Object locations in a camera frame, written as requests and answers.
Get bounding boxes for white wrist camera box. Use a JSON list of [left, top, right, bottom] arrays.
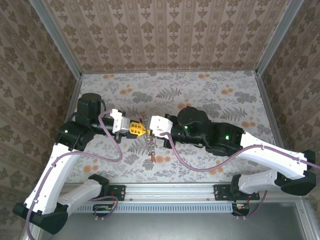
[[109, 108, 131, 134], [148, 115, 174, 139]]

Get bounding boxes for aluminium table back rail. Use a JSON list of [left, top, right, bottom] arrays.
[[81, 69, 258, 75]]

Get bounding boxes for black cable connector box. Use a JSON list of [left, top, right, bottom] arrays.
[[231, 203, 251, 215], [92, 203, 113, 213]]

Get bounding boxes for floral patterned table cover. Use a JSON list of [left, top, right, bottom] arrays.
[[64, 71, 283, 183]]

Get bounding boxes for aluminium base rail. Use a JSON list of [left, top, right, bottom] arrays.
[[59, 183, 305, 202]]

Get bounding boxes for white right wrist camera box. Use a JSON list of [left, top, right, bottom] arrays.
[[148, 115, 174, 139]]

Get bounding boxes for aluminium frame post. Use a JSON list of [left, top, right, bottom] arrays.
[[254, 0, 306, 76], [28, 0, 83, 80]]

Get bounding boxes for aluminium table side rail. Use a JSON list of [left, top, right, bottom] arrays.
[[254, 73, 286, 151], [59, 74, 83, 126]]

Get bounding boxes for grey metal sheet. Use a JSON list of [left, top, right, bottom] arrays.
[[37, 202, 308, 240]]

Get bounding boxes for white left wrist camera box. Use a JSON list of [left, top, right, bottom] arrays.
[[109, 108, 131, 134]]

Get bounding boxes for metal keyring with red keys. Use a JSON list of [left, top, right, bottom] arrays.
[[138, 111, 158, 164]]

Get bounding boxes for grey slotted cable duct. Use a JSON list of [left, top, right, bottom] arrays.
[[67, 202, 251, 214]]

